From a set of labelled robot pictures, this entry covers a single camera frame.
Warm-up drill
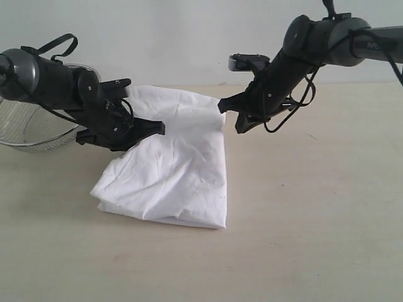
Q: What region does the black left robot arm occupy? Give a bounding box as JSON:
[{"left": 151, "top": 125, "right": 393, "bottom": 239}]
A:
[{"left": 1, "top": 48, "right": 166, "bottom": 151}]

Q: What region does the white t-shirt red print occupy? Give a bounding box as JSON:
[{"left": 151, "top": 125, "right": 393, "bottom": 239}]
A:
[{"left": 91, "top": 86, "right": 227, "bottom": 229}]

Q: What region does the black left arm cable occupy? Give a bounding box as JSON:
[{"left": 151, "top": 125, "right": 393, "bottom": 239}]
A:
[{"left": 20, "top": 33, "right": 79, "bottom": 64}]

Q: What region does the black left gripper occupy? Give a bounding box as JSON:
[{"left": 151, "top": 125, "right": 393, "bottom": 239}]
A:
[{"left": 76, "top": 98, "right": 166, "bottom": 152}]

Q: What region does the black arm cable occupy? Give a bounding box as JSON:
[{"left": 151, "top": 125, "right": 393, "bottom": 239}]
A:
[
  {"left": 20, "top": 33, "right": 79, "bottom": 64},
  {"left": 263, "top": 0, "right": 403, "bottom": 133}
]

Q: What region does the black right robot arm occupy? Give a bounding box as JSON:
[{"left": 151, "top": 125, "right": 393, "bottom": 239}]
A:
[{"left": 218, "top": 13, "right": 402, "bottom": 133}]

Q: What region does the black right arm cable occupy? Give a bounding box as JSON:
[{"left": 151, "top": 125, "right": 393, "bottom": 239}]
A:
[{"left": 263, "top": 0, "right": 403, "bottom": 133}]

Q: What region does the metal wire mesh basket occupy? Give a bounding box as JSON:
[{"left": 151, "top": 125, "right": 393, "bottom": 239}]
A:
[{"left": 1, "top": 98, "right": 83, "bottom": 152}]

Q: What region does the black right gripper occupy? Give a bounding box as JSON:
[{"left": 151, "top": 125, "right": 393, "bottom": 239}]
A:
[{"left": 217, "top": 72, "right": 296, "bottom": 133}]

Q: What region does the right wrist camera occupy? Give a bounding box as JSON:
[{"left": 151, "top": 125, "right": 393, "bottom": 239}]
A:
[{"left": 228, "top": 53, "right": 270, "bottom": 74}]

